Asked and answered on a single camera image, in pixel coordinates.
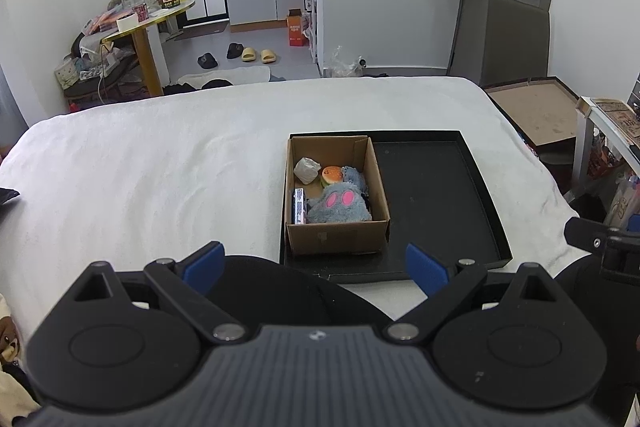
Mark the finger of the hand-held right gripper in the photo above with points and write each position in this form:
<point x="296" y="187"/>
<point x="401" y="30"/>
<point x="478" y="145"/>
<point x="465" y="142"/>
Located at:
<point x="585" y="237"/>

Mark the printed poster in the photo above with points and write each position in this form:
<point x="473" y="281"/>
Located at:
<point x="615" y="114"/>

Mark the white desk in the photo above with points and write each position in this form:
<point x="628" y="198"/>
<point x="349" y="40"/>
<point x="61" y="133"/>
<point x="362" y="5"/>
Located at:
<point x="582" y="142"/>

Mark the yellow round table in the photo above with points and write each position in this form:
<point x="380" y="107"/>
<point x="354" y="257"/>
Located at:
<point x="147" y="57"/>

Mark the dark cloth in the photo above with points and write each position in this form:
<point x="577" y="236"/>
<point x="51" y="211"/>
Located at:
<point x="7" y="197"/>

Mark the orange cardboard box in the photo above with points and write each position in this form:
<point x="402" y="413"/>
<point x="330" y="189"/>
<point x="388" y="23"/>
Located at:
<point x="296" y="29"/>

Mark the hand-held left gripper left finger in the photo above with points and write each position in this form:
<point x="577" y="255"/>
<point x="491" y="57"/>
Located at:
<point x="205" y="264"/>

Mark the white tissue wad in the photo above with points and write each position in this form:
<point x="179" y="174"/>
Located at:
<point x="306" y="169"/>

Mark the brown cardboard box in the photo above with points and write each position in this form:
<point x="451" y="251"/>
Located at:
<point x="335" y="238"/>

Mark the beige slipper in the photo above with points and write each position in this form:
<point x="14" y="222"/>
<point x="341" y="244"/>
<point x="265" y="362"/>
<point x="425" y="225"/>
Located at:
<point x="268" y="56"/>
<point x="249" y="55"/>

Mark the burger plush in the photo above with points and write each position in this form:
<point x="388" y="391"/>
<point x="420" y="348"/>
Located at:
<point x="331" y="176"/>

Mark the cream printed cloth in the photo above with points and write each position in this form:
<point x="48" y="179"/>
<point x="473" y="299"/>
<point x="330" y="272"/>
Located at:
<point x="12" y="357"/>

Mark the clear plastic bag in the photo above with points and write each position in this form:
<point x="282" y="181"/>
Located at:
<point x="342" y="66"/>

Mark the small blue-grey plush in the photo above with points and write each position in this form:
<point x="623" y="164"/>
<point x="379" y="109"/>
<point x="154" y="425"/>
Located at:
<point x="354" y="179"/>

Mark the pile of bags and boxes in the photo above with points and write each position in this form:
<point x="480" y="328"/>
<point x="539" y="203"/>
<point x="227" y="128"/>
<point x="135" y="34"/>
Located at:
<point x="95" y="67"/>

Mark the black slipper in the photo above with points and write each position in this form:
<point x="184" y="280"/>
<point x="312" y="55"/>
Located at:
<point x="234" y="51"/>
<point x="207" y="60"/>

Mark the grey drawer unit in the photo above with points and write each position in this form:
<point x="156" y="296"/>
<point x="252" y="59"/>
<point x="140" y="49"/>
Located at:
<point x="635" y="97"/>

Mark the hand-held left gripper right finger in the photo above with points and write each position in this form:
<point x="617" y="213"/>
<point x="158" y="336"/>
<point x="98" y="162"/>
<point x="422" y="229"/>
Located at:
<point x="425" y="267"/>

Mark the white floor mat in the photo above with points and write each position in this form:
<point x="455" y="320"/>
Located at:
<point x="235" y="76"/>

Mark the black tray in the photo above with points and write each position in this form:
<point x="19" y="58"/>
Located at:
<point x="435" y="202"/>

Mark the grey paw plush pink pads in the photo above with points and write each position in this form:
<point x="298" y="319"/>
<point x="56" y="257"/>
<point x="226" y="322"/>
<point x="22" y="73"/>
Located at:
<point x="337" y="206"/>

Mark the flat cardboard box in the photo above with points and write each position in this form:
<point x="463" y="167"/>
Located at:
<point x="535" y="112"/>

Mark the small red tin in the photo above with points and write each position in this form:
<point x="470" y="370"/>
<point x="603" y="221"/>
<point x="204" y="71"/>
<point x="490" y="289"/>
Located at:
<point x="140" y="13"/>

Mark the grey upholstered panel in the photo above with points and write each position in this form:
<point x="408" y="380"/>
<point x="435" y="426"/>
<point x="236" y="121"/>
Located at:
<point x="500" y="42"/>

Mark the blue white milk carton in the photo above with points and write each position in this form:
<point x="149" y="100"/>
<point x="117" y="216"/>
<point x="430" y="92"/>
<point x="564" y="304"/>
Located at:
<point x="299" y="207"/>

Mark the white shelf rack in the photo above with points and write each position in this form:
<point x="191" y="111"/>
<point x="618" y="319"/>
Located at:
<point x="312" y="22"/>

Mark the white paper roll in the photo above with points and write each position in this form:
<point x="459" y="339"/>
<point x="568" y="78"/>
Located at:
<point x="127" y="23"/>

